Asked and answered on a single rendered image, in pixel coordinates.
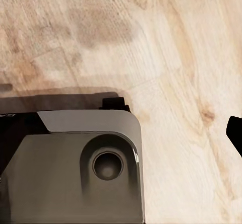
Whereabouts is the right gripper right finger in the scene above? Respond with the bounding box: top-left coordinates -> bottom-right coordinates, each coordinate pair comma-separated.
226,116 -> 242,157

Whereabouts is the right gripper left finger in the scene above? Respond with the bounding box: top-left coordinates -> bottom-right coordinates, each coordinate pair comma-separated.
0,116 -> 26,176

